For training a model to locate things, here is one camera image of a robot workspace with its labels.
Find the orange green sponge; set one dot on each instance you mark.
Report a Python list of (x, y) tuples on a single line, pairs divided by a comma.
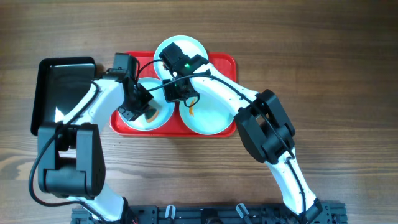
[(150, 114)]

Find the light blue plate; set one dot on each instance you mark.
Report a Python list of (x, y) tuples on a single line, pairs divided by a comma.
[(188, 45), (165, 109), (205, 116)]

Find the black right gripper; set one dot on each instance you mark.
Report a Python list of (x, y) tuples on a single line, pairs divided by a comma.
[(171, 96)]

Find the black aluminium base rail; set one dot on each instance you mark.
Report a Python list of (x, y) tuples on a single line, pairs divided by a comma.
[(268, 213)]

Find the light blue plate top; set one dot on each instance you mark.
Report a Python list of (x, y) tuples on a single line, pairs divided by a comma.
[(188, 45)]

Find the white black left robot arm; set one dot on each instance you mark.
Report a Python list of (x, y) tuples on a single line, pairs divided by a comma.
[(70, 162)]

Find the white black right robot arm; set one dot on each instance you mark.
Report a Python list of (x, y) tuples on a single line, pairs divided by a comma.
[(265, 129)]

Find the red plastic tray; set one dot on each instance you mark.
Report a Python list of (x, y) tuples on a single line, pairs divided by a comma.
[(223, 62)]

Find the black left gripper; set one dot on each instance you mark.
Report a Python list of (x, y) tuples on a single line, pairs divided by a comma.
[(146, 97)]

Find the black water basin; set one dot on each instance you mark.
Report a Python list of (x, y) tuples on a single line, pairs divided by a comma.
[(61, 84)]

